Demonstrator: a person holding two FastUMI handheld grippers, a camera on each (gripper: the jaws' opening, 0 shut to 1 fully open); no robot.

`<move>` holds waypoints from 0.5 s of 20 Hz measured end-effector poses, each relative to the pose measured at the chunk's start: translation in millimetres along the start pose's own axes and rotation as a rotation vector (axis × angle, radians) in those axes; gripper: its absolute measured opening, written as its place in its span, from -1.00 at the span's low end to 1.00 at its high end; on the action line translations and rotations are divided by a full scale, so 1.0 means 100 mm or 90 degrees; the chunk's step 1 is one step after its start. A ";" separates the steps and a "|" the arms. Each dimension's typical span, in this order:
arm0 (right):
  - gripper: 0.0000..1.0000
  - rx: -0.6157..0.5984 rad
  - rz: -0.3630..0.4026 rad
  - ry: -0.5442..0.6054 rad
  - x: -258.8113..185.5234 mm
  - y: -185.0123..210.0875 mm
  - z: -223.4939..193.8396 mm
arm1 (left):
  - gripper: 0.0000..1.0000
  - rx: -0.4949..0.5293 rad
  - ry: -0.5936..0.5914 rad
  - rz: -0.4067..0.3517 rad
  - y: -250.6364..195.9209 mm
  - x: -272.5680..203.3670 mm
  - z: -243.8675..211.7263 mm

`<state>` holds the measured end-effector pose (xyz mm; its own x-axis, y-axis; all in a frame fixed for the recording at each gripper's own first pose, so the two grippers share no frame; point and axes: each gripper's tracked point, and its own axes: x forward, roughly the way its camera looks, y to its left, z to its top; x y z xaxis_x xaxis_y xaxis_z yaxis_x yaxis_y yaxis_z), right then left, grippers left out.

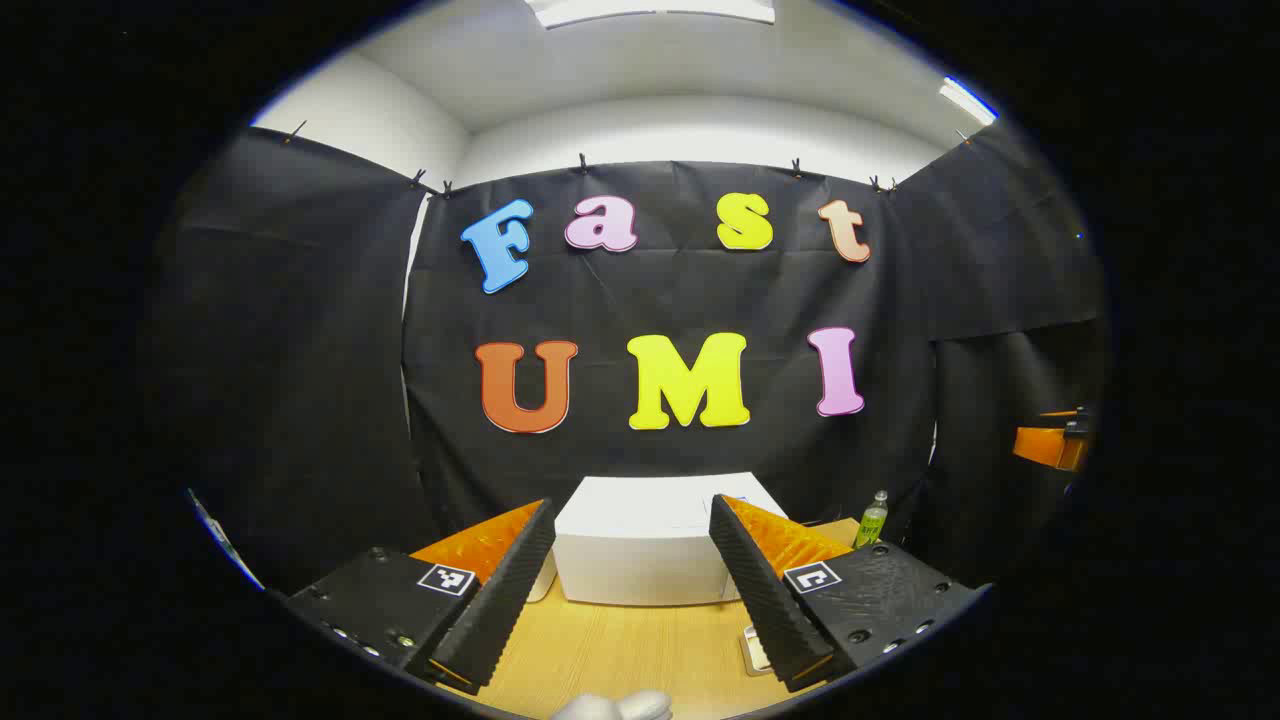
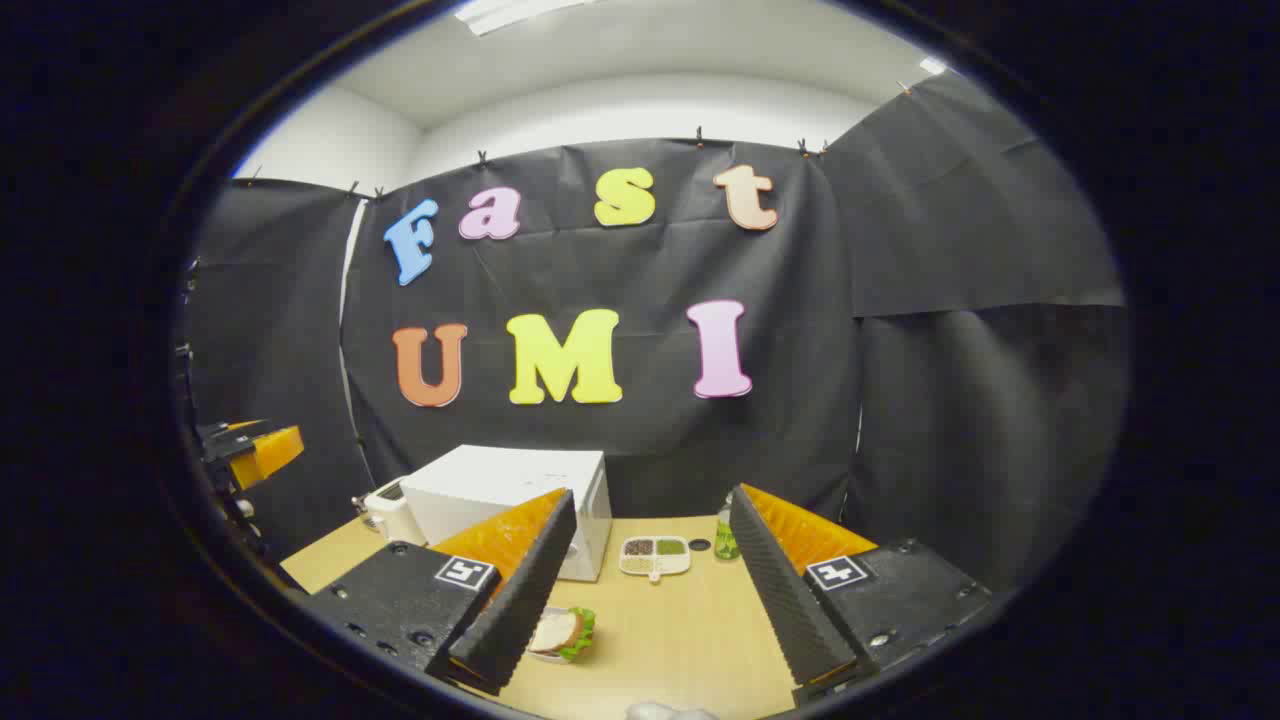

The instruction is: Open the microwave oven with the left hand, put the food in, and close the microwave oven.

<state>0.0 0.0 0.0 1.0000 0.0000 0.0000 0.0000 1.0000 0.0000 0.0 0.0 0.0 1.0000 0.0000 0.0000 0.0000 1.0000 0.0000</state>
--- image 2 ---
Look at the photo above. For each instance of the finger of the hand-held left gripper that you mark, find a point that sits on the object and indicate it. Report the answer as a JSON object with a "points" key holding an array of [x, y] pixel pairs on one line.
{"points": [[270, 450]]}

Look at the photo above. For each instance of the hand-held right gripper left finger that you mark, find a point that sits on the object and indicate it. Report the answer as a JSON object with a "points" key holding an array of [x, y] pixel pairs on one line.
{"points": [[520, 610]]}

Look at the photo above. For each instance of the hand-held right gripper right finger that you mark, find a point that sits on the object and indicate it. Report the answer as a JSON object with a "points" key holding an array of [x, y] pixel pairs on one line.
{"points": [[785, 610]]}

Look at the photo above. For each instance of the lettuce sandwich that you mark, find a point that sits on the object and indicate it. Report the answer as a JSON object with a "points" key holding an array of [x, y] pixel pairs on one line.
{"points": [[555, 630]]}

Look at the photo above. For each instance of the white microwave oven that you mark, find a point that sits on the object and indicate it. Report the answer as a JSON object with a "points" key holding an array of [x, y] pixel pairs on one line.
{"points": [[500, 480]]}

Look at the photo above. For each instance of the small white ribbed tray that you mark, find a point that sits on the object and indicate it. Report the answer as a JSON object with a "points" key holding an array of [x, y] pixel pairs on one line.
{"points": [[548, 657]]}

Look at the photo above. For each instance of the green drink bottle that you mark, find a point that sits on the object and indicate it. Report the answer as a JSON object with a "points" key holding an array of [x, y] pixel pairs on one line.
{"points": [[724, 540]]}

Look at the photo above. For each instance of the divided white dish of beans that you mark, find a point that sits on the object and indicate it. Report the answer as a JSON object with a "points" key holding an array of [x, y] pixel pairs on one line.
{"points": [[640, 565]]}

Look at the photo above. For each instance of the white toaster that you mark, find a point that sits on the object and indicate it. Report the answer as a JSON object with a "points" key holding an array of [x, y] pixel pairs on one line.
{"points": [[395, 515]]}

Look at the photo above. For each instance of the ceiling light panel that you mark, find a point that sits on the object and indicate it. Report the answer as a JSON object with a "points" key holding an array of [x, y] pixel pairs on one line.
{"points": [[933, 66], [515, 12]]}

